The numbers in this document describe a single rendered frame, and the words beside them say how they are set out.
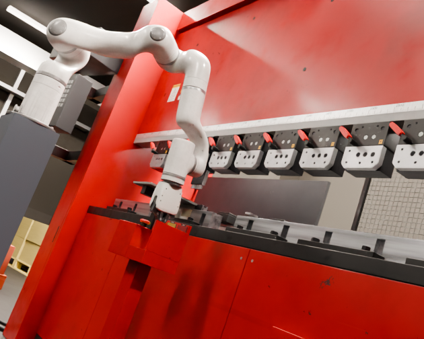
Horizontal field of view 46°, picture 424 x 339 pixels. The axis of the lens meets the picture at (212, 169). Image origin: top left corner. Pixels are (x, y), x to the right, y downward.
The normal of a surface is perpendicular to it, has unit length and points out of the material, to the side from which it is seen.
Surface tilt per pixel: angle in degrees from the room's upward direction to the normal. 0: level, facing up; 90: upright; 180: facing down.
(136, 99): 90
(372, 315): 90
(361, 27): 90
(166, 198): 92
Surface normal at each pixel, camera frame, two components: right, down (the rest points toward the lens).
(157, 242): 0.70, 0.08
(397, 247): -0.76, -0.40
